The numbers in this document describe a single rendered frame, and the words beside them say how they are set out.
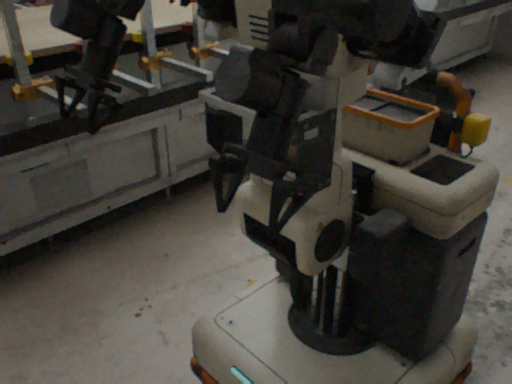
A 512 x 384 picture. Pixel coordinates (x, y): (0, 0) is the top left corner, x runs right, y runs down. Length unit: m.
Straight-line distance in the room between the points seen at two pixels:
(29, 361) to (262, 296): 0.84
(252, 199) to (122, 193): 1.42
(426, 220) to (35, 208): 1.64
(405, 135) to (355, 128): 0.14
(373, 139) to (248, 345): 0.67
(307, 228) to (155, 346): 1.01
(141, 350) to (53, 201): 0.81
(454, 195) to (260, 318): 0.69
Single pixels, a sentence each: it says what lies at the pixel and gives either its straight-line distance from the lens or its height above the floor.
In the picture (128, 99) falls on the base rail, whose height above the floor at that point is 0.70.
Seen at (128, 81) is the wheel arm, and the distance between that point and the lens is 1.84.
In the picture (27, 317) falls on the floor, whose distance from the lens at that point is 2.15.
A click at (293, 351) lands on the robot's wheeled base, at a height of 0.28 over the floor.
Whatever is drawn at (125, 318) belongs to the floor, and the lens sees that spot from 2.02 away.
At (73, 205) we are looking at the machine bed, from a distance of 2.41.
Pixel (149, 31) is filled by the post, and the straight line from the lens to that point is 2.07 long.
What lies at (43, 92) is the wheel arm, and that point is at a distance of 1.83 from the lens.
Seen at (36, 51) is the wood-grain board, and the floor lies 0.89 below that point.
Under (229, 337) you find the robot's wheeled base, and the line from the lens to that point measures 1.51.
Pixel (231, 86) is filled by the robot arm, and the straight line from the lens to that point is 0.60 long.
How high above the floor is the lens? 1.36
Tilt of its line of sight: 30 degrees down
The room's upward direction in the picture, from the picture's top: straight up
